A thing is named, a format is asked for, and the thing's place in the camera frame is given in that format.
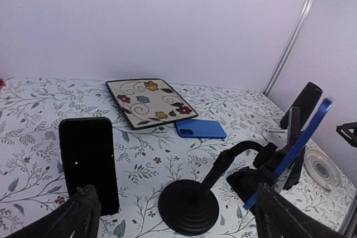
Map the dark brown cylinder cup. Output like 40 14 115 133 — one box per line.
291 82 323 130

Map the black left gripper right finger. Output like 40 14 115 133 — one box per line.
255 183 343 238

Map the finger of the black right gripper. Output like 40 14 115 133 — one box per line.
336 122 357 148

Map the black wedge phone stand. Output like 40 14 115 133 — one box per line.
226 168 269 202

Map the square floral ceramic plate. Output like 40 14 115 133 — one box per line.
105 78 198 130

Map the right aluminium frame post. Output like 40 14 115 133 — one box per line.
262 0 314 96

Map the blue phone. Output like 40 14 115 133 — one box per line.
175 119 226 139
243 98 333 210

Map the black phone front edge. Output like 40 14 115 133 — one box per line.
283 147 306 191

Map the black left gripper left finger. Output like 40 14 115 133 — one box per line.
9 184 101 237

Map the round swirl ceramic plate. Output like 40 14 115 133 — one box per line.
304 149 341 191

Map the black gooseneck round-base phone stand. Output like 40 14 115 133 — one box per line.
158 140 279 236

